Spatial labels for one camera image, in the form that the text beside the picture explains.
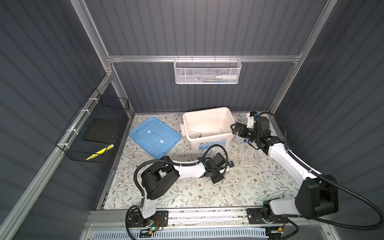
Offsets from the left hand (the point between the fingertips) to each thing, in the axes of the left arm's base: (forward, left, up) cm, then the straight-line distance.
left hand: (220, 173), depth 89 cm
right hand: (+18, -11, +21) cm, 29 cm away
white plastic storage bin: (+35, +5, +1) cm, 35 cm away
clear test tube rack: (+11, -18, +3) cm, 22 cm away
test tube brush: (+31, -1, +1) cm, 31 cm away
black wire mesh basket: (+27, +66, +33) cm, 79 cm away
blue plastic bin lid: (+30, +42, 0) cm, 51 cm away
